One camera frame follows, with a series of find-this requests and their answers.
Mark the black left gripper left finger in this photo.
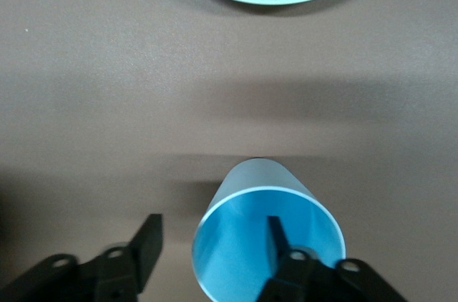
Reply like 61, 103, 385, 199
0, 213, 162, 302

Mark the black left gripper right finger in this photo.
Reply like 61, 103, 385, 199
255, 215, 409, 302

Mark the plain blue cup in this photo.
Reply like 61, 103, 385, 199
192, 158, 347, 302

